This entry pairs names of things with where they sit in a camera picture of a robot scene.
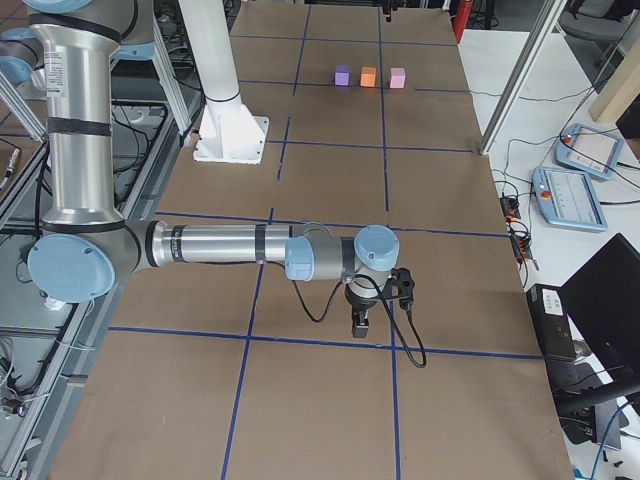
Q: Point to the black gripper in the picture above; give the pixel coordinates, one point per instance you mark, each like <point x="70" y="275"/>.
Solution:
<point x="361" y="303"/>

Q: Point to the orange foam block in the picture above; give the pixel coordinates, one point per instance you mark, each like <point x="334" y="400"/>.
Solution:
<point x="368" y="77"/>

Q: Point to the black computer box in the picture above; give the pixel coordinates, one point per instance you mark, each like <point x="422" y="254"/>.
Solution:
<point x="550" y="323"/>

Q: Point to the near blue teach pendant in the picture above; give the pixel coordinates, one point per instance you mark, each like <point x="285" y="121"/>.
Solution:
<point x="567" y="198"/>

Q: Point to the blue teach pendant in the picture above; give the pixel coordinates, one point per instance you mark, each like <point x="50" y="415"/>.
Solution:
<point x="588" y="149"/>
<point x="567" y="198"/>

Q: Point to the black monitor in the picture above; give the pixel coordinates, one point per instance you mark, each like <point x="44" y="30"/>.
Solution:
<point x="602" y="300"/>

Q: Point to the pink foam block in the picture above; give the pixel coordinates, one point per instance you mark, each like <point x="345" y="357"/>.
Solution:
<point x="397" y="78"/>

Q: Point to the purple foam block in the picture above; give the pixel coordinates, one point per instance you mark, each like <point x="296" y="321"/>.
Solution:
<point x="342" y="75"/>

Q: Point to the far blue teach pendant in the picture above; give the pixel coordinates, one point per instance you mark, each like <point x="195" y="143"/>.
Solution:
<point x="588" y="149"/>

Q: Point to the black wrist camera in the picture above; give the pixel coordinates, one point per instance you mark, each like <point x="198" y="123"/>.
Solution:
<point x="402" y="287"/>

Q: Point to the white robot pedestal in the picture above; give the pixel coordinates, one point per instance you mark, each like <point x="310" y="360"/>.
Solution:
<point x="228" y="132"/>

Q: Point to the aluminium frame post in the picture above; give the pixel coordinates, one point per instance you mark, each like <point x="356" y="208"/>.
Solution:
<point x="543" y="26"/>

